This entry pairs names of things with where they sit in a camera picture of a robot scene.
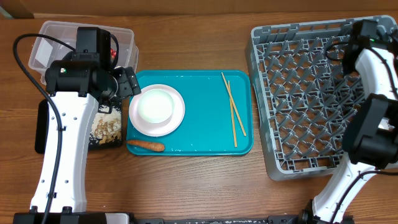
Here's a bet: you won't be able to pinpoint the white bowl with food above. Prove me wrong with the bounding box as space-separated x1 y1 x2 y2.
137 89 174 124

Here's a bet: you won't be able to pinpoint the red snack wrapper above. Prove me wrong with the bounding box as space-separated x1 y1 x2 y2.
111 49 117 60

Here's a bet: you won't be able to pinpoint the rice and food scraps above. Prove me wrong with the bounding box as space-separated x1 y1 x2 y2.
90 106 122 146

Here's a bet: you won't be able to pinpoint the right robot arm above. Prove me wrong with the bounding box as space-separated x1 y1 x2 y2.
296 19 397 223

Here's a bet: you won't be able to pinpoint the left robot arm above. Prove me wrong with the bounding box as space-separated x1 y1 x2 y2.
13 27 141 224

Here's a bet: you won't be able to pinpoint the black food waste tray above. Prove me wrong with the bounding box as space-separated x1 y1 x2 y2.
35 100 123 154

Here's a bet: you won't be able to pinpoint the clear plastic waste bin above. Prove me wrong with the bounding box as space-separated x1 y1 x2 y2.
28 21 139 84

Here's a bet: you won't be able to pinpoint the grey dishwasher rack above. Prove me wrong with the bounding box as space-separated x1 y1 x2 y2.
245 14 398 181

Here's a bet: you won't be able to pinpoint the white round plate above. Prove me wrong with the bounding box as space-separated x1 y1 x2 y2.
129 84 185 137

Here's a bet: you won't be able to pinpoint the orange carrot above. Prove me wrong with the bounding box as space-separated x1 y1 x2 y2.
126 139 165 152

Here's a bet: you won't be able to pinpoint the teal serving tray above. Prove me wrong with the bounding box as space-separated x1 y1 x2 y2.
126 70 254 156

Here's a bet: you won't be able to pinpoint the right wooden chopstick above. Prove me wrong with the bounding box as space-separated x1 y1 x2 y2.
221 72 247 136

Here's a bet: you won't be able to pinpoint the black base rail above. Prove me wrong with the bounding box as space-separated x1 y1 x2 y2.
130 215 298 224

